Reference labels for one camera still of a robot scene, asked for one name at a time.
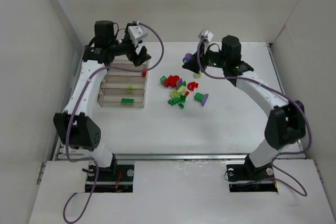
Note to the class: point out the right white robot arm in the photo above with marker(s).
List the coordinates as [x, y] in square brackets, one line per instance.
[286, 120]

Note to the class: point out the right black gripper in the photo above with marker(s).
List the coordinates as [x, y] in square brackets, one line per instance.
[198, 60]

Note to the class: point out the aluminium rail front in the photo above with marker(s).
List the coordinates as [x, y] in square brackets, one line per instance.
[158, 157]

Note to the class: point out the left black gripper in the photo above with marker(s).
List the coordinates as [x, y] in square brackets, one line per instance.
[134, 53]

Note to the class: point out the clear compartment organizer tray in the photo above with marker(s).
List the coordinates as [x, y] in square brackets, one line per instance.
[113, 86]

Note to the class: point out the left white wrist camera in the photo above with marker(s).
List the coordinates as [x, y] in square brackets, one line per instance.
[137, 33]

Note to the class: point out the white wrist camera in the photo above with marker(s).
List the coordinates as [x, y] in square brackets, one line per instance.
[206, 35]
[137, 33]

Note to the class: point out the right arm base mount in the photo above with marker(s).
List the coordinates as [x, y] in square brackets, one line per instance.
[242, 181]

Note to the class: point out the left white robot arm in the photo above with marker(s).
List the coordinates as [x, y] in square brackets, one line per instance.
[74, 125]

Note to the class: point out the purple round lego piece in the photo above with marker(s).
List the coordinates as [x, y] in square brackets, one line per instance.
[187, 57]

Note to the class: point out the lime lego pile block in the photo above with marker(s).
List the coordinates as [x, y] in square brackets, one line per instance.
[177, 93]

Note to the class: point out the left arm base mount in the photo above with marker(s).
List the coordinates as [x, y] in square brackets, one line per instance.
[118, 181]

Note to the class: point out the dark green flat lego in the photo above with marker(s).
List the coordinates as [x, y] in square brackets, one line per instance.
[125, 101]

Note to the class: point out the red arch lego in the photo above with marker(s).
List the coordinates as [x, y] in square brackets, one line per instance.
[191, 86]

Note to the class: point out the large red lego block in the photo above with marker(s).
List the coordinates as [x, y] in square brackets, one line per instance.
[171, 81]

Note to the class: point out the lime lego in tray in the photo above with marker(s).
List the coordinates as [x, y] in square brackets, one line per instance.
[130, 89]

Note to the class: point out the green lego left of pile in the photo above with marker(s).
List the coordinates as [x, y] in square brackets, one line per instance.
[162, 80]

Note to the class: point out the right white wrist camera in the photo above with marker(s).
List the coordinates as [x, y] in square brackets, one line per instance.
[206, 35]

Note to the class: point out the green and purple cone lego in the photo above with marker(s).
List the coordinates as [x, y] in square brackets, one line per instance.
[201, 98]

